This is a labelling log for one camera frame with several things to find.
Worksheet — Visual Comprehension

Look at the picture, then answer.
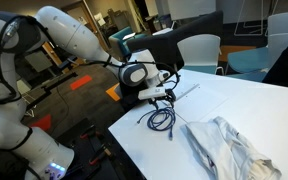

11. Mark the blue cable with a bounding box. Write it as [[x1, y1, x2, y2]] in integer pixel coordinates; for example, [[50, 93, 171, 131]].
[[136, 103, 177, 141]]

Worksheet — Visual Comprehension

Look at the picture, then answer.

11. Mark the white cloth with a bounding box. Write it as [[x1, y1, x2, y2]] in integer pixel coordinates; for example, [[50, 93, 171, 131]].
[[185, 115, 283, 180]]

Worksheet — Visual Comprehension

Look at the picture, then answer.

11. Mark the teal armchair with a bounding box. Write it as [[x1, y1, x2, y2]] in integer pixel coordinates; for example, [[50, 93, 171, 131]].
[[108, 26, 149, 62]]

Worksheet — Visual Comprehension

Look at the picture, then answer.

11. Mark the white chair teal seat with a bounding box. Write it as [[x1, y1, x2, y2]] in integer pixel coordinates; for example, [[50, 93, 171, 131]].
[[224, 68, 272, 83], [226, 11, 288, 75], [177, 33, 225, 76]]

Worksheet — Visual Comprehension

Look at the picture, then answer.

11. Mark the white wire frame rack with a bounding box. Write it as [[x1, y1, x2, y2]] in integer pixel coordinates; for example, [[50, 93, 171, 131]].
[[233, 0, 280, 37]]

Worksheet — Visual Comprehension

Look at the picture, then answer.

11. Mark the red handled black clamp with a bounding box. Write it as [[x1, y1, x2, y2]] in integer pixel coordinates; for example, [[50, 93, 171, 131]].
[[88, 146, 114, 167], [79, 125, 100, 141]]

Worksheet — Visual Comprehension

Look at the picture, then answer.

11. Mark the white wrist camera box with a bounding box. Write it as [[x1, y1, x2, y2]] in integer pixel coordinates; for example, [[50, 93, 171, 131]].
[[137, 85, 167, 101]]

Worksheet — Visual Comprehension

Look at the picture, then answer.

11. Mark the dark grey sofa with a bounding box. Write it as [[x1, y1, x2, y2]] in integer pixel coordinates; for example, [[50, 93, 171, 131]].
[[126, 9, 225, 69]]

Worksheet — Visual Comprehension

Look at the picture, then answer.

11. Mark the white board panel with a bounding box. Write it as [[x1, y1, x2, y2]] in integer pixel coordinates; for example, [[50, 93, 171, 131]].
[[166, 0, 218, 22]]

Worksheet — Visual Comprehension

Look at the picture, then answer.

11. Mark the black metal stand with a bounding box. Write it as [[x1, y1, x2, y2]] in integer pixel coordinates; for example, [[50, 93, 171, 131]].
[[23, 71, 79, 113]]

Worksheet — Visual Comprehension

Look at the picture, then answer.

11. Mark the wooden door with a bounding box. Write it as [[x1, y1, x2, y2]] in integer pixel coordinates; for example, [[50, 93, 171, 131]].
[[63, 0, 109, 52]]

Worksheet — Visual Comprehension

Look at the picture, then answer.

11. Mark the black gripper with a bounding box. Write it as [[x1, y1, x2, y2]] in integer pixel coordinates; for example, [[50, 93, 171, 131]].
[[148, 86, 178, 112]]

